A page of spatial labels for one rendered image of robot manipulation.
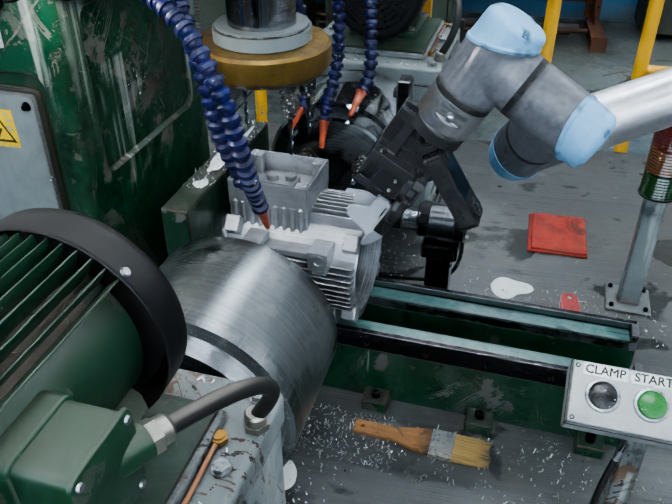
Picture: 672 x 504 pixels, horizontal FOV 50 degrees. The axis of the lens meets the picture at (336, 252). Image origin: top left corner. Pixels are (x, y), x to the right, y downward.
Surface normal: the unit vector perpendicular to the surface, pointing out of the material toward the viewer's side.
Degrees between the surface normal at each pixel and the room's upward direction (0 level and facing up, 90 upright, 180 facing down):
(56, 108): 90
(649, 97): 44
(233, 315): 21
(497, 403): 90
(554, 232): 1
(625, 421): 37
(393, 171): 90
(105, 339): 61
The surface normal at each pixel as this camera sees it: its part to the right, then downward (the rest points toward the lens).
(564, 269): 0.00, -0.83
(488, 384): -0.28, 0.54
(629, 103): 0.02, -0.21
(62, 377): 0.84, -0.26
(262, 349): 0.65, -0.50
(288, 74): 0.39, 0.51
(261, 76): 0.07, 0.56
